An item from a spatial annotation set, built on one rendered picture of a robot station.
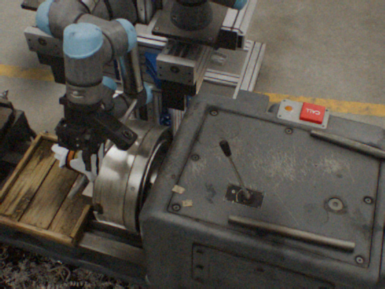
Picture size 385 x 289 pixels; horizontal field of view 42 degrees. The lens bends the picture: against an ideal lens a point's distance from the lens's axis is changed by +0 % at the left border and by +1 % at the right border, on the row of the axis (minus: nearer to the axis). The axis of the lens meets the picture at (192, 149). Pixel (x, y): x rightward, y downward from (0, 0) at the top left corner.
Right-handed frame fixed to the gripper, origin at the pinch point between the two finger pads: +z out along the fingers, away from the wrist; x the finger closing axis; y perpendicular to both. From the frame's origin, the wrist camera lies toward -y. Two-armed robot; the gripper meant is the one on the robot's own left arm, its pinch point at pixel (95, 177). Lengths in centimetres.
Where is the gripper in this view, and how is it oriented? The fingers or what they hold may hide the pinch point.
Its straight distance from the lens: 118.7
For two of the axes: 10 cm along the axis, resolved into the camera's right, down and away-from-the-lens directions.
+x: -2.8, 5.0, -8.2
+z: -0.9, 8.4, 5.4
